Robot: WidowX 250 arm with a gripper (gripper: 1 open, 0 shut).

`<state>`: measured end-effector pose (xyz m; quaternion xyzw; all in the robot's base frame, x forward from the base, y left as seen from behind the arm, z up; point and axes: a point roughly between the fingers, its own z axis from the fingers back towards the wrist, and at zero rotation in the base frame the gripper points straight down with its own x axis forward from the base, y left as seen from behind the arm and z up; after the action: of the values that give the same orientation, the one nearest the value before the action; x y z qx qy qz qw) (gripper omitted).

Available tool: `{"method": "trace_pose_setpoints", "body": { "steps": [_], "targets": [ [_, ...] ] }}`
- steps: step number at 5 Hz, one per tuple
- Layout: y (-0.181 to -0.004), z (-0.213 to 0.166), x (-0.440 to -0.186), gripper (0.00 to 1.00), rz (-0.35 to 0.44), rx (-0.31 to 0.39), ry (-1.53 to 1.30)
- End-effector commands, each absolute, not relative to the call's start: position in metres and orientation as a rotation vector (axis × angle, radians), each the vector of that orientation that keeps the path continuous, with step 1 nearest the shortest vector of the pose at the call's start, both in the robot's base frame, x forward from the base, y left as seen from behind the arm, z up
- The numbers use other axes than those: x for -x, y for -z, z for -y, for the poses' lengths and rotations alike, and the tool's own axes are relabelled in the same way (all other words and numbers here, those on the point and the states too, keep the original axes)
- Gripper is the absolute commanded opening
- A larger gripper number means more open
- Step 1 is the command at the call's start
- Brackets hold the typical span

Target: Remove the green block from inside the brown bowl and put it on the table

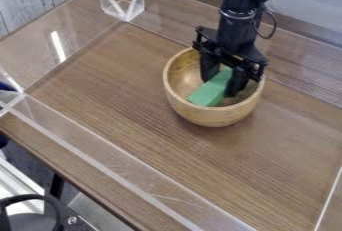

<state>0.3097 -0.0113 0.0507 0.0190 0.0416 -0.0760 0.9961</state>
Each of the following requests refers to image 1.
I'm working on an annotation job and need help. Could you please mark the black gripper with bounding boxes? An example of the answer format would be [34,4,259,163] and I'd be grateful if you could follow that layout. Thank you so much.
[192,26,268,97]

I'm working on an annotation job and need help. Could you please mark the green rectangular block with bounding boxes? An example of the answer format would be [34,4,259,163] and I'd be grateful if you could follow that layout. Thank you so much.
[187,67,232,107]

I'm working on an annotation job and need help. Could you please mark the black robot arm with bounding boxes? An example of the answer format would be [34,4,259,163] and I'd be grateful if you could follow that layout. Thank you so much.
[192,0,277,98]

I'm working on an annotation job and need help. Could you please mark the light wooden bowl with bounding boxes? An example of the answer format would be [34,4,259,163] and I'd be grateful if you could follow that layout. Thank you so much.
[163,48,264,127]

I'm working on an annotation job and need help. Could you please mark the blue object at left edge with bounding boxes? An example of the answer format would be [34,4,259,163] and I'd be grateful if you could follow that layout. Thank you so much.
[0,81,17,92]

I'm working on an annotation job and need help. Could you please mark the black table leg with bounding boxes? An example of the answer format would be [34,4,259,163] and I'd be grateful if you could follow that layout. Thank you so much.
[49,174,64,199]

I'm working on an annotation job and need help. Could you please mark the clear acrylic corner bracket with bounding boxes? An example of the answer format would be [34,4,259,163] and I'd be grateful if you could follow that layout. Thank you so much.
[100,0,145,22]

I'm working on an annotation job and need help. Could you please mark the clear acrylic front wall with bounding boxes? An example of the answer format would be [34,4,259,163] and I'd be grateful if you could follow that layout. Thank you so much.
[0,70,256,231]

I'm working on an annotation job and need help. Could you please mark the grey metal base plate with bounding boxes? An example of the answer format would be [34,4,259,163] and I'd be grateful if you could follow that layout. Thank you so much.
[58,203,98,231]

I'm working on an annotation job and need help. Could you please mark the black cable loop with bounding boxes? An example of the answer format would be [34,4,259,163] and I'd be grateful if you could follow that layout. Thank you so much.
[0,193,62,231]

